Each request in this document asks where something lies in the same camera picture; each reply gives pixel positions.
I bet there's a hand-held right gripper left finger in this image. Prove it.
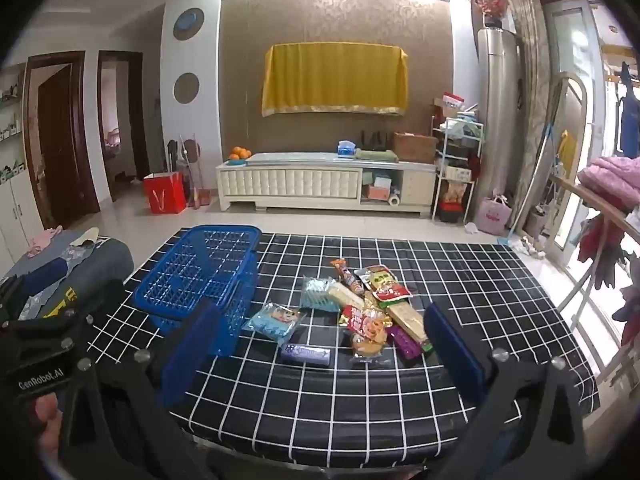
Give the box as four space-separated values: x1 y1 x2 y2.
45 300 236 480

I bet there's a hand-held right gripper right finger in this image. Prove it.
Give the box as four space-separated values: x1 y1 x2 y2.
415 301 588 480

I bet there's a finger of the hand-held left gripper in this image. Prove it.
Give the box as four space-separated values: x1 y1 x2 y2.
0 275 31 328
67 278 128 322

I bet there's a purple snack packet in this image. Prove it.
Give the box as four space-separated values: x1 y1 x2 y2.
387 325 423 361

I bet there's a blue bread packet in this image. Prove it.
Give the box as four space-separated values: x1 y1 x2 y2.
241 302 307 341

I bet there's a blue plastic basket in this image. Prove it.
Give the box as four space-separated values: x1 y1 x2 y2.
134 225 263 356

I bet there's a beige cracker packet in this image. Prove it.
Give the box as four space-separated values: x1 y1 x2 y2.
325 280 366 311

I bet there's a person's left hand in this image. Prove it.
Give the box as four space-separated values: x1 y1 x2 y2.
30 392 63 451

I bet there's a dark grey covered chair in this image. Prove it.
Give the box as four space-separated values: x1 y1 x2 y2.
0 227 135 331

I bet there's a long beige biscuit packet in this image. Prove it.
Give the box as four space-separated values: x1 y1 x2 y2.
387 300 433 351

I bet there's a beige cloth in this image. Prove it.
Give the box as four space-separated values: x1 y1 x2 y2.
67 227 100 250

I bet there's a pink cloth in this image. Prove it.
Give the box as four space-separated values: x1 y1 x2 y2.
27 227 63 258

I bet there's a clear bun packet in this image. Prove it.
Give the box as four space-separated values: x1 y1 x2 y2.
348 335 393 366

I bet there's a red cartoon snack packet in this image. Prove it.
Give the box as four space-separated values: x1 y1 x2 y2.
340 305 391 346

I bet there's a small lavender packet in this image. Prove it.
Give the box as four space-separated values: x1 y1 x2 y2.
280 342 332 367

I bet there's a black white grid tablecloth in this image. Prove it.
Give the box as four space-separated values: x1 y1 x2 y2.
82 230 601 466

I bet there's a red gift bag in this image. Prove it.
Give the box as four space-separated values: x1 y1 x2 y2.
143 171 186 215

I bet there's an orange sausage packet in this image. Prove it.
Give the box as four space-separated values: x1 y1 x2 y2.
330 258 368 293

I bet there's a light blue striped packet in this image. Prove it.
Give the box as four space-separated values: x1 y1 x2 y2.
299 276 333 311

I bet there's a pink paper bag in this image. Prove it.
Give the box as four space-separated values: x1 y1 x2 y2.
480 195 513 236

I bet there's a red gift box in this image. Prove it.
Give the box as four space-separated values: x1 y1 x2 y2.
440 180 473 221

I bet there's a dark wooden door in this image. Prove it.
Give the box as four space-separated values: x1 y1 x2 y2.
24 51 101 231

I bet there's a blue mop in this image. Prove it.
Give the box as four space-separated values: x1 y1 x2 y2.
497 125 556 246

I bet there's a white tufted TV cabinet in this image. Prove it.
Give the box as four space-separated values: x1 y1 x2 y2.
215 150 438 218

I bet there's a clothes drying rack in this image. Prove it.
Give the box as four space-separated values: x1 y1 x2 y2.
545 72 640 386

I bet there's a cardboard box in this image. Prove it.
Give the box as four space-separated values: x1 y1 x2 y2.
391 131 440 164

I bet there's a green folded cloth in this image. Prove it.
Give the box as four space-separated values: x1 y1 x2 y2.
355 147 400 163

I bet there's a black router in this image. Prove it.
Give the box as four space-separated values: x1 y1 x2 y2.
360 130 393 151

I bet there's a pink blanket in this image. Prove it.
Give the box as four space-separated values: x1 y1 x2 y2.
577 156 640 211

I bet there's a standing air conditioner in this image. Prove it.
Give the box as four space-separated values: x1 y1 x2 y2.
476 27 523 201

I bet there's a beige patterned curtain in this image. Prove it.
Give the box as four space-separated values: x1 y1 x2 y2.
505 0 558 241

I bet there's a vase of red flowers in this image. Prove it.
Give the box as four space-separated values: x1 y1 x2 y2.
474 0 510 30

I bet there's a white wire shelf rack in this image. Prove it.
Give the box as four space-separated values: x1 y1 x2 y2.
431 116 486 223

